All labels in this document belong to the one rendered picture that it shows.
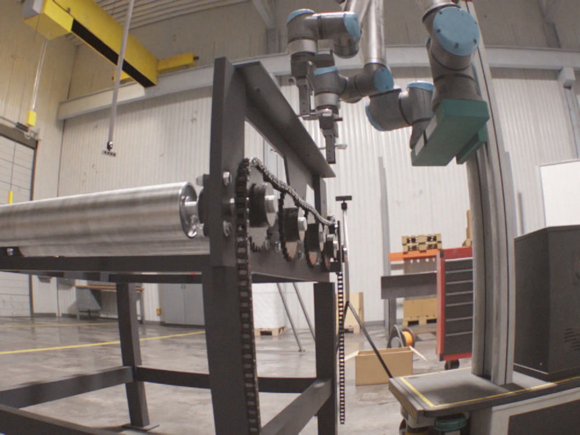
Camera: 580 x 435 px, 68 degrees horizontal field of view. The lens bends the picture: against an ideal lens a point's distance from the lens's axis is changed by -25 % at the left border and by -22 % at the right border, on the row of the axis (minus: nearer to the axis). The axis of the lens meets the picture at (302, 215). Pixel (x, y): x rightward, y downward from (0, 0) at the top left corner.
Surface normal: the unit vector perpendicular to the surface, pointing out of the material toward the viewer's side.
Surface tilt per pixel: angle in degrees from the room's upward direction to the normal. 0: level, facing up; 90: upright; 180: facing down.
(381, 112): 112
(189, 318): 90
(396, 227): 90
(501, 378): 90
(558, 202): 90
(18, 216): 81
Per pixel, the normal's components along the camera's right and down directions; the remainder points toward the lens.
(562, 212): -0.59, -0.10
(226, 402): -0.19, -0.14
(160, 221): -0.15, 0.29
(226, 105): 0.98, -0.06
